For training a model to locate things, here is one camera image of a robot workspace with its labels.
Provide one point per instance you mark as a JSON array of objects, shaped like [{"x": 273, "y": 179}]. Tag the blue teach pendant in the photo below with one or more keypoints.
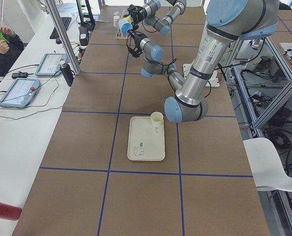
[
  {"x": 20, "y": 93},
  {"x": 49, "y": 64}
]

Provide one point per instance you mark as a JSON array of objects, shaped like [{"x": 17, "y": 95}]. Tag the black water bottle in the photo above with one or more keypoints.
[{"x": 66, "y": 72}]

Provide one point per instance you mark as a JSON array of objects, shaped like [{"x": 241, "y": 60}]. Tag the pale green plastic cup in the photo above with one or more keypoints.
[{"x": 156, "y": 119}]

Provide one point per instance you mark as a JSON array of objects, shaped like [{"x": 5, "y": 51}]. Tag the white wire cup rack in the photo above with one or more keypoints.
[{"x": 122, "y": 14}]

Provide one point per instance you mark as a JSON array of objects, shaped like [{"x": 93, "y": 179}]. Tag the aluminium frame post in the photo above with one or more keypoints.
[{"x": 51, "y": 5}]

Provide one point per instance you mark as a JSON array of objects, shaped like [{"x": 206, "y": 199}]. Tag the near blue teach pendant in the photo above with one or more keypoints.
[{"x": 20, "y": 93}]

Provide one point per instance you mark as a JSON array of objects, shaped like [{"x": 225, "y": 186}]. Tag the green plastic tool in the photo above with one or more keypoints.
[{"x": 2, "y": 37}]

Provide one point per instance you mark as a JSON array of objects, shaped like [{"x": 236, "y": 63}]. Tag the black power adapter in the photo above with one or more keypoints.
[{"x": 19, "y": 75}]

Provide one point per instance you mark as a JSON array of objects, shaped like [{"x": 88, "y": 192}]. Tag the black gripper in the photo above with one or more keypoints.
[
  {"x": 136, "y": 38},
  {"x": 138, "y": 12}
]

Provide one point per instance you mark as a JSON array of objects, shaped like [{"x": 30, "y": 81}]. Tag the yellow plastic cup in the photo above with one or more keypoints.
[{"x": 128, "y": 19}]

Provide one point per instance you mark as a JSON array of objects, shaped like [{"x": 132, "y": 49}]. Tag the far blue teach pendant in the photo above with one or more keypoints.
[{"x": 49, "y": 64}]

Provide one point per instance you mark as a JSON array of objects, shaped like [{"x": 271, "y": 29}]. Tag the pink plastic cup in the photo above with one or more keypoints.
[{"x": 116, "y": 19}]

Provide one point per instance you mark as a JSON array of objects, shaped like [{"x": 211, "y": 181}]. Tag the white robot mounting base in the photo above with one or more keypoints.
[{"x": 213, "y": 79}]

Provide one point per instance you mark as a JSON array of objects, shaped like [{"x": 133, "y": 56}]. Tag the blue plastic cup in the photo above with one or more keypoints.
[{"x": 124, "y": 26}]

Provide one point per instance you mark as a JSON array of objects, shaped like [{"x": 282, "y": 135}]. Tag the person in black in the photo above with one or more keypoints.
[{"x": 9, "y": 52}]

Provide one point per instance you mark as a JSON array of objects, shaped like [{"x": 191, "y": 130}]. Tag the red bottle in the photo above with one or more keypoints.
[{"x": 9, "y": 212}]

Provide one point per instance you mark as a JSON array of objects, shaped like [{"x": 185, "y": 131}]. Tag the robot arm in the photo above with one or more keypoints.
[
  {"x": 163, "y": 17},
  {"x": 226, "y": 21}
]

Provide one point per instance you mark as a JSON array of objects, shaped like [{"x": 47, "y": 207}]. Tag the white chair at right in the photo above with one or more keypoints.
[{"x": 266, "y": 166}]

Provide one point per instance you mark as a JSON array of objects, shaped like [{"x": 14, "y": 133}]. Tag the cream plastic tray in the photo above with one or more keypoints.
[{"x": 145, "y": 142}]

